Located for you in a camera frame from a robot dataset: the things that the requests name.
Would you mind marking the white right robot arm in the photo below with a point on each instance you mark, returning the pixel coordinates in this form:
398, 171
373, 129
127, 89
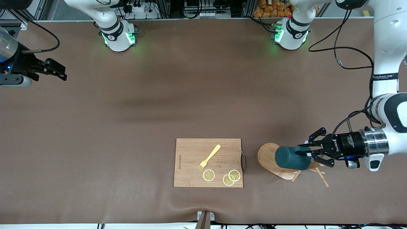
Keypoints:
114, 35

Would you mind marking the white electronics box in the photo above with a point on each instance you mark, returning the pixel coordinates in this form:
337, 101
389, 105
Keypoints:
216, 15

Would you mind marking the wooden mug tree rack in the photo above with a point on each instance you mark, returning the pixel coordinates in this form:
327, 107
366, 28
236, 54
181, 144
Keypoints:
267, 156

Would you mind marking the orange snack pile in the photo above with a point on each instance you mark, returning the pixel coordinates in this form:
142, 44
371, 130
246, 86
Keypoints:
270, 8

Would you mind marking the brown table mat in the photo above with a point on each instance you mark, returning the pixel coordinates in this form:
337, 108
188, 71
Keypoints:
95, 127

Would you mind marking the aluminium frame profile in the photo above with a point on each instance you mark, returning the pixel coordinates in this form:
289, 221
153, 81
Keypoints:
19, 12

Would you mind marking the dark teal ribbed cup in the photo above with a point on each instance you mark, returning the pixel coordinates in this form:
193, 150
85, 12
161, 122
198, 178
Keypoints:
291, 159

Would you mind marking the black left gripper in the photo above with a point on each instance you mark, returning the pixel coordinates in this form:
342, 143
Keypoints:
347, 144

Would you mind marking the yellow plastic fork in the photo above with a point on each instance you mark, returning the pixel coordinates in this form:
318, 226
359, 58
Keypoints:
211, 156

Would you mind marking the white power strip with plugs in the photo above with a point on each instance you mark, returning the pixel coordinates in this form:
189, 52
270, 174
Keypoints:
143, 9

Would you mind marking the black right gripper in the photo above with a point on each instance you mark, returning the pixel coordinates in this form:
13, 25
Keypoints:
23, 64

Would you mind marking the metal table clamp bracket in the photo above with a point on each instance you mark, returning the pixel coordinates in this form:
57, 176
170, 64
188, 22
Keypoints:
205, 219

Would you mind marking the yellow lemon slice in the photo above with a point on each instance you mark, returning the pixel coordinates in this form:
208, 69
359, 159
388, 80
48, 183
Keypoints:
234, 175
226, 181
208, 175

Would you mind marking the wooden cutting board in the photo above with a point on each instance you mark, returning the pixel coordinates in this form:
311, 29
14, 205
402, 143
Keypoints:
190, 165

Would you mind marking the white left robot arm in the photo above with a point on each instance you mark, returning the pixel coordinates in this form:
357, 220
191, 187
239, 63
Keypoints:
386, 47

